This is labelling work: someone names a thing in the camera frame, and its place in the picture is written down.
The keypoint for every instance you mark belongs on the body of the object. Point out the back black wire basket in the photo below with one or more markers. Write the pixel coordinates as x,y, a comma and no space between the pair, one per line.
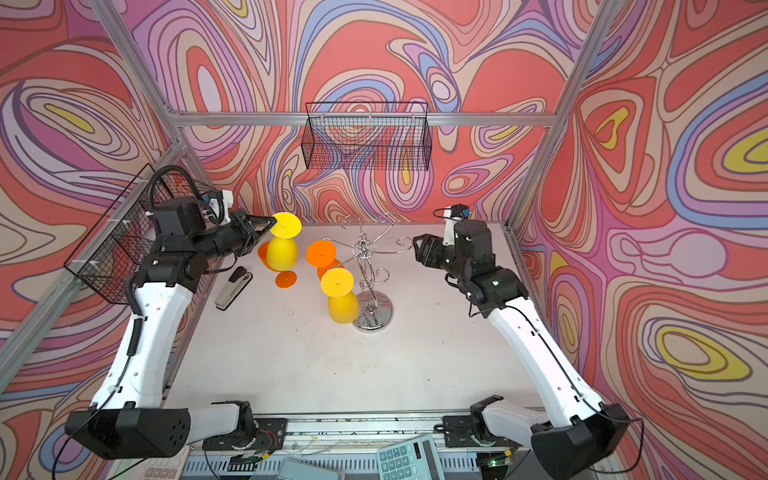
367,135

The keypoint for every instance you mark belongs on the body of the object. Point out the chrome wine glass rack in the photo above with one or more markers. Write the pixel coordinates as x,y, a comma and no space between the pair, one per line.
376,309

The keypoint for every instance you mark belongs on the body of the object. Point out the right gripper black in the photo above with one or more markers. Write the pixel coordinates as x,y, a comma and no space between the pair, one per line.
429,248

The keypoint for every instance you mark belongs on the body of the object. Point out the grey black stapler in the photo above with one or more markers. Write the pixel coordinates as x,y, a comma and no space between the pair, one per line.
234,286

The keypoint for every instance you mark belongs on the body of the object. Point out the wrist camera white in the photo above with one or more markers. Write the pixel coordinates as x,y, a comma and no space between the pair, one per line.
452,215
220,204

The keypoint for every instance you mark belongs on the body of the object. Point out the teal calculator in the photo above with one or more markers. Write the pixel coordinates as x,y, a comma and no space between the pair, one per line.
412,459

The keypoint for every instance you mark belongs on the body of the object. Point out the left black wire basket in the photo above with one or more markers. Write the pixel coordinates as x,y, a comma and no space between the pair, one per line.
114,249

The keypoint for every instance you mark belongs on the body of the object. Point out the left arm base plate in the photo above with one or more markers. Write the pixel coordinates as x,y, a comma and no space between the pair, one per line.
268,436

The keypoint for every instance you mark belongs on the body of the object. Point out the black wire basket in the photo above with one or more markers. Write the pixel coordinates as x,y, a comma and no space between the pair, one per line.
114,249
367,135

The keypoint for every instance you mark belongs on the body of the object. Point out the white calculator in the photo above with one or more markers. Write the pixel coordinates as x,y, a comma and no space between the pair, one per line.
170,468

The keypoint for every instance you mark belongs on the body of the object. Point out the orange wine glass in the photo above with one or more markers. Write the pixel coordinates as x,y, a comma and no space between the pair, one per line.
284,279
322,255

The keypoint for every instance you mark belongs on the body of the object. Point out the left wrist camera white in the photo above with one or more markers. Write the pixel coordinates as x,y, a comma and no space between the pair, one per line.
220,204

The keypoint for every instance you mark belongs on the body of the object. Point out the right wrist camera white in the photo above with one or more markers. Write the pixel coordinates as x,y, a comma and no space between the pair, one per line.
452,215

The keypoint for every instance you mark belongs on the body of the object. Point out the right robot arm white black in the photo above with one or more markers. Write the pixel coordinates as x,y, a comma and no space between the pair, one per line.
575,428

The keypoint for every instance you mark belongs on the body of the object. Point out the yellow wine glass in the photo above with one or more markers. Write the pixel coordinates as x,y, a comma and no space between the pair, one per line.
343,306
283,250

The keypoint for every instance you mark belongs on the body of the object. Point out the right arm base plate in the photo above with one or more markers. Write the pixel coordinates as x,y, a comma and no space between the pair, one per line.
465,431

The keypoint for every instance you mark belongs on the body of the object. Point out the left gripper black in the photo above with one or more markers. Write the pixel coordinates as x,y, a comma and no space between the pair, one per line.
242,224

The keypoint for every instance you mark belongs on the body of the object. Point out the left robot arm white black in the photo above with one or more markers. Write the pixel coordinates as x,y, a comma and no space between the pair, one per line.
126,418

